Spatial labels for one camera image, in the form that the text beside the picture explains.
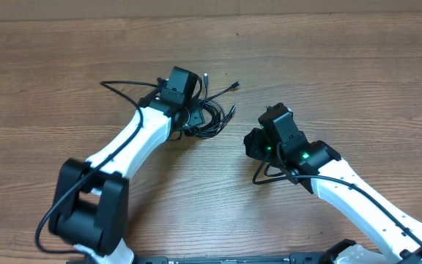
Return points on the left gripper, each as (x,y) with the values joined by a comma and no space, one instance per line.
(197,117)

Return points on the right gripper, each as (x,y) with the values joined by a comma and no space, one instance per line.
(256,143)

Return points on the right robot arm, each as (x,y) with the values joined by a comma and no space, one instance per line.
(286,154)

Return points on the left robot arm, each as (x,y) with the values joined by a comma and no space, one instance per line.
(90,204)

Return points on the cardboard backboard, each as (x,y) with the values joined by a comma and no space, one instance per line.
(47,10)

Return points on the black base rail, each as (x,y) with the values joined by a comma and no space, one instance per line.
(233,259)

